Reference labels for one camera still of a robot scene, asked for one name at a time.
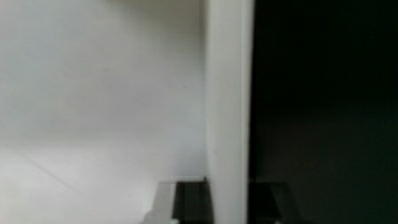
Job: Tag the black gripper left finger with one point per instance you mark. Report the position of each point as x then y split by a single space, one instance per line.
182 205

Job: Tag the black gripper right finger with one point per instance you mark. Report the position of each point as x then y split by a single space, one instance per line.
272 206

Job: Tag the white square table top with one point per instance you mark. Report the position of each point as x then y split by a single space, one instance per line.
123 108

